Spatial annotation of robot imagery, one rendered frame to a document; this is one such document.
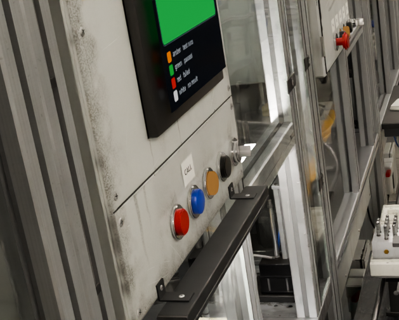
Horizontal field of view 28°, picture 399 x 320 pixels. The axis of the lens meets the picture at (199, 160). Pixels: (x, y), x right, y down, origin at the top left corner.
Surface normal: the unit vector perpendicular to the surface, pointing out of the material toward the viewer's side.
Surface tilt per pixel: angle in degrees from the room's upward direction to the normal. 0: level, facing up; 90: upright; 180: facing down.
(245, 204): 0
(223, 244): 0
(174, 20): 90
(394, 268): 90
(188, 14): 90
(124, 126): 90
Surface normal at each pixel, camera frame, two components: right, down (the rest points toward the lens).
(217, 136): 0.94, -0.05
